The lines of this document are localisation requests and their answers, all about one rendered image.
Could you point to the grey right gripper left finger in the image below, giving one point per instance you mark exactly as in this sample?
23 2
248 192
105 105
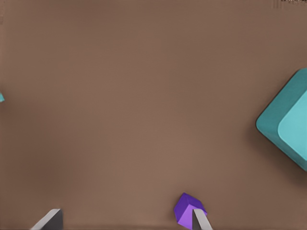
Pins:
51 220

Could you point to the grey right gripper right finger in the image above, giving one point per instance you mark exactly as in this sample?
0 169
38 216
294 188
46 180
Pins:
201 220

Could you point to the small purple cube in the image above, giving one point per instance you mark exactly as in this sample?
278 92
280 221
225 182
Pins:
184 210

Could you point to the large teal cube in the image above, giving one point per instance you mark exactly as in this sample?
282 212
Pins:
285 119

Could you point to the small teal cube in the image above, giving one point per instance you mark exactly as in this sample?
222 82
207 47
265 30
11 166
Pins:
1 97

